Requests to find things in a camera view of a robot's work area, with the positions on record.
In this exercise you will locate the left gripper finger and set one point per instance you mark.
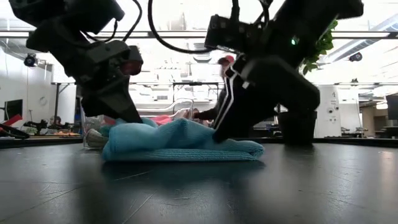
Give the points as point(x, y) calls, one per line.
point(112, 102)

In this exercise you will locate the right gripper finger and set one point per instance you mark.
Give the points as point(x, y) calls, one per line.
point(267, 93)

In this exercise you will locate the white waffle microfiber towel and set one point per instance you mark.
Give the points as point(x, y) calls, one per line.
point(96, 138)

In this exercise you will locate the pink microfiber towel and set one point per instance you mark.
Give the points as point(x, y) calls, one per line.
point(161, 119)

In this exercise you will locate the light blue microfiber towel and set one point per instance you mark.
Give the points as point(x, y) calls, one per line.
point(174, 140)

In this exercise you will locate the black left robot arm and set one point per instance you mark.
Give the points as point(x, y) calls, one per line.
point(62, 9)

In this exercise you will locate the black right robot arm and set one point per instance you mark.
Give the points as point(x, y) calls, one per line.
point(326, 9)

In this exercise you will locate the black background robot arm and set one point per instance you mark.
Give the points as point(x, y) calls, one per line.
point(38, 124)

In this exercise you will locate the clear plastic bin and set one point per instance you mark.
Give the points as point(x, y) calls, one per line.
point(93, 121)

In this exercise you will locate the black hanging spotlight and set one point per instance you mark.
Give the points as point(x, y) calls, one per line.
point(30, 60)
point(355, 57)

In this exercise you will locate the black plant pot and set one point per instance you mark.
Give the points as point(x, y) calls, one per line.
point(297, 127)

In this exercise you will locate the person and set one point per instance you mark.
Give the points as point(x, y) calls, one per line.
point(228, 59)

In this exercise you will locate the black-legged background table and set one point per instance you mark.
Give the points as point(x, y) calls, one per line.
point(57, 102)

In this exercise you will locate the white pillar with signs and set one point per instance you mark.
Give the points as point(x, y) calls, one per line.
point(329, 109)

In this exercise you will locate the red bar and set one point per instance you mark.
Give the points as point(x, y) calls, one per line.
point(12, 119)

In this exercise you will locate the black desk monitor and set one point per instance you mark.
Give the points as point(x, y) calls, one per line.
point(392, 107)

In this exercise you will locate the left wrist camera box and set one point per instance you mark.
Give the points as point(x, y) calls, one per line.
point(115, 59)

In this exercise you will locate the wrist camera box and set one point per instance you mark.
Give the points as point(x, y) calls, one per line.
point(224, 32)
point(115, 59)

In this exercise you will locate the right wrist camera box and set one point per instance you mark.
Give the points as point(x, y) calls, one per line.
point(224, 32)

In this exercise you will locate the black metal frame stand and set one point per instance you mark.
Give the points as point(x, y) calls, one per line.
point(196, 83)

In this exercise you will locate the black wall monitor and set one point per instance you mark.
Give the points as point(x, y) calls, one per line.
point(14, 109)

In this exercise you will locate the black metal table frame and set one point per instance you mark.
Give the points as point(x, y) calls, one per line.
point(37, 141)

